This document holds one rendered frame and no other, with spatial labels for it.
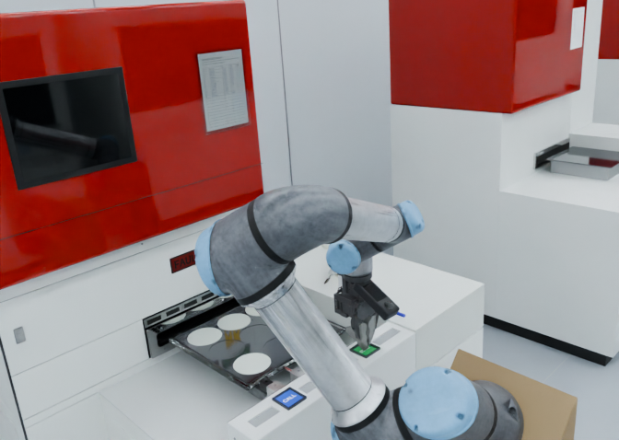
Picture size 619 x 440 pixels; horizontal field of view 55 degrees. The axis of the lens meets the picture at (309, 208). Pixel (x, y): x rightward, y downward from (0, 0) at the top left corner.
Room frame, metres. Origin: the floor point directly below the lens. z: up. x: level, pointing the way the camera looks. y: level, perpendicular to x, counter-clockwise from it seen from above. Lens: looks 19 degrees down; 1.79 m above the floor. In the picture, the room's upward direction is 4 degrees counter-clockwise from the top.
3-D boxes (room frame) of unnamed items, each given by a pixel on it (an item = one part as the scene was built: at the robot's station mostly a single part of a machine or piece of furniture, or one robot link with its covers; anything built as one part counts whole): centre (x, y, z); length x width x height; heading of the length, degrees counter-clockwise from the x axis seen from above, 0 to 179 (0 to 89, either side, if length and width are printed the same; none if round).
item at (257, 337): (1.53, 0.18, 0.90); 0.34 x 0.34 x 0.01; 43
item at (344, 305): (1.32, -0.10, 1.11); 0.09 x 0.08 x 0.12; 43
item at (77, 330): (1.56, 0.47, 1.02); 0.81 x 0.03 x 0.40; 133
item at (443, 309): (1.72, -0.17, 0.89); 0.62 x 0.35 x 0.14; 43
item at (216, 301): (1.67, 0.33, 0.89); 0.44 x 0.02 x 0.10; 133
